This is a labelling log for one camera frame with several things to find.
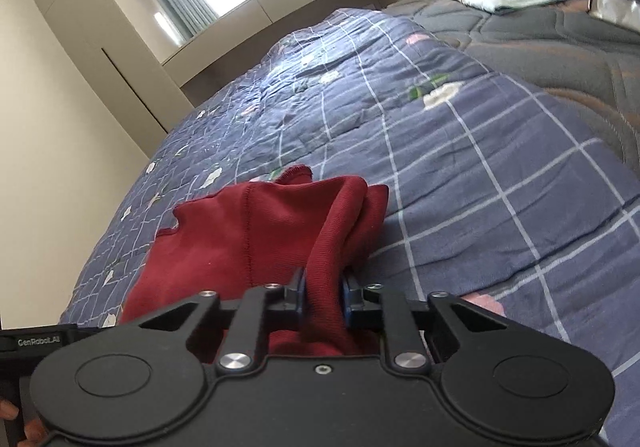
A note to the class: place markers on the blue plaid floral quilt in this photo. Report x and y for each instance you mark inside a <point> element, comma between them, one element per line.
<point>400,152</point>

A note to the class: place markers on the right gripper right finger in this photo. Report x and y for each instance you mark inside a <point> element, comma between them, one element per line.
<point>388,314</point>

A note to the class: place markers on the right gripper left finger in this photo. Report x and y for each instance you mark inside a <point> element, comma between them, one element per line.
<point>249,321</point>

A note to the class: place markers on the left beige tall wardrobe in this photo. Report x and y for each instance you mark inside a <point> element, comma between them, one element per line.
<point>119,47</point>

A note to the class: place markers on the dark red long-sleeve sweater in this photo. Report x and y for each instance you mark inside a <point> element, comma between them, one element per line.
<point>254,233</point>

